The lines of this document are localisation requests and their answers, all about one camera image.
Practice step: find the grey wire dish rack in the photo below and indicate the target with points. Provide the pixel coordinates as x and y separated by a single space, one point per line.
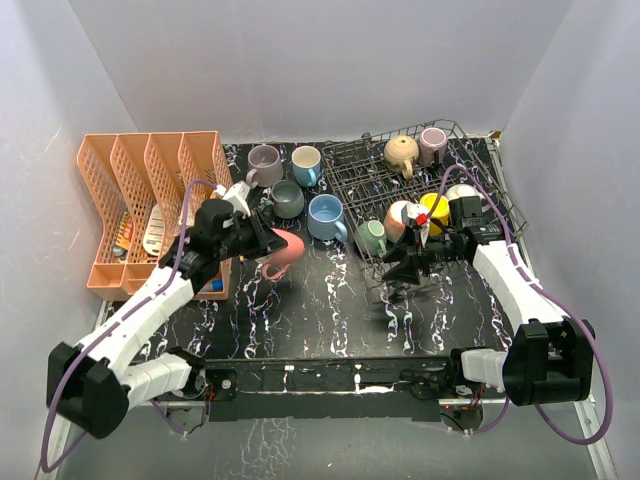
358 175

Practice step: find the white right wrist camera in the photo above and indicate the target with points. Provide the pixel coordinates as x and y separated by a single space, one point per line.
416 218

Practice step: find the orange plastic file organizer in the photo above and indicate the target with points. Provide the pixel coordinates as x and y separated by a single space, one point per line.
145 186

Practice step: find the grey mug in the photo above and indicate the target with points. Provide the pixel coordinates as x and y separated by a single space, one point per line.
286 200

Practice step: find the blue mug white interior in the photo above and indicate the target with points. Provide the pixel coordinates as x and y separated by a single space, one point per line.
306 165

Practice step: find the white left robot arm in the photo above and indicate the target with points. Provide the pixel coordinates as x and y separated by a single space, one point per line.
93 384

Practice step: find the yellow mug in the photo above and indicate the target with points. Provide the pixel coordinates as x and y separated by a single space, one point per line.
440 218

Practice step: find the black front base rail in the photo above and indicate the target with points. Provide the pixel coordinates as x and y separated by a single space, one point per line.
415 388

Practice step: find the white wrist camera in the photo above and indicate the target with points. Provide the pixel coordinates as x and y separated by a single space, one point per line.
236 195
416 218

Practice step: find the pink mug white interior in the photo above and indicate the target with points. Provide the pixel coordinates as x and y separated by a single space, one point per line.
283 257

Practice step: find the green teal mug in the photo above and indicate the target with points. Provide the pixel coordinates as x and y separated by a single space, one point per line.
371 239

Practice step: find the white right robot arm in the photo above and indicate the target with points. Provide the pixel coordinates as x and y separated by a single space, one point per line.
550 359

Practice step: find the peach pink mug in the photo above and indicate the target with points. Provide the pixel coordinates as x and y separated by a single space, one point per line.
397 220

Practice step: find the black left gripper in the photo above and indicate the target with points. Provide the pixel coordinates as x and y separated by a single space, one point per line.
266 240

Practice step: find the light blue ribbed mug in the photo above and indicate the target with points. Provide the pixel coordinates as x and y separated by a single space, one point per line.
325 218

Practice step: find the lavender textured mug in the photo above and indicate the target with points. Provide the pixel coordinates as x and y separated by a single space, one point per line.
432 143

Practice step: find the tan glazed round mug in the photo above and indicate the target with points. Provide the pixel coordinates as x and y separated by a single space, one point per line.
401 153

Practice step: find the white speckled ceramic mug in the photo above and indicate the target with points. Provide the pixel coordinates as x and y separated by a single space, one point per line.
463 190

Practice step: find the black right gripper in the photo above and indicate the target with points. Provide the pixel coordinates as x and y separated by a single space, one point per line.
407 270

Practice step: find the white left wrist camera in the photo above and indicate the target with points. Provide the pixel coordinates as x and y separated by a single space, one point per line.
236 195

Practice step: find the lilac mug at back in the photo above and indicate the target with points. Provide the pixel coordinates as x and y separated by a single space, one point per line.
265 168

